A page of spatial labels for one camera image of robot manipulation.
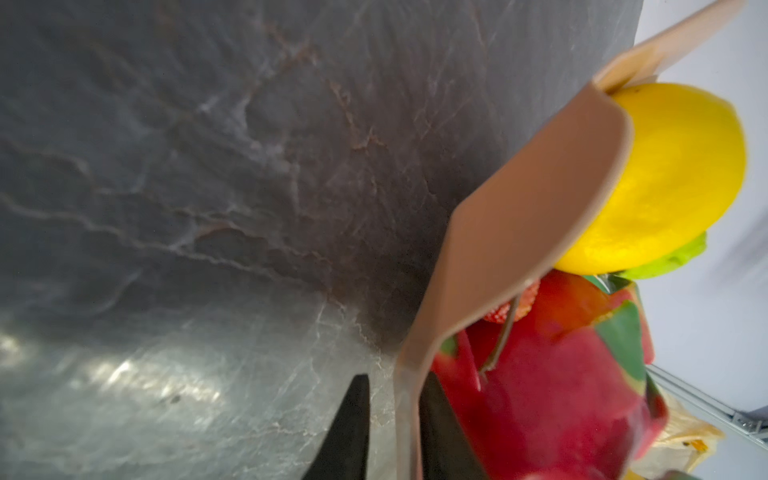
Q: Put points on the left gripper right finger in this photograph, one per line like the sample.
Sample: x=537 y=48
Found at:
x=446 y=453

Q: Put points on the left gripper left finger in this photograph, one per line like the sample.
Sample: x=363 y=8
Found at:
x=343 y=453

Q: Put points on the pink dragon fruit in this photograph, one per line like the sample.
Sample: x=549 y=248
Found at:
x=565 y=394

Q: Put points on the small red lychee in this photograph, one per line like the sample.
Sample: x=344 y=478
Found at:
x=517 y=308

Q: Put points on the pink wavy fruit plate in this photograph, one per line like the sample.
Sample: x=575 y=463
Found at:
x=520 y=221

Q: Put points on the green apple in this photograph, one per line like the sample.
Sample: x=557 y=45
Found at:
x=669 y=262

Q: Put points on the yellow lemon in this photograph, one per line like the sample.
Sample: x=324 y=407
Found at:
x=686 y=166

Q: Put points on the banana print plastic bag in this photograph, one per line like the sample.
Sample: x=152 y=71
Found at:
x=685 y=443

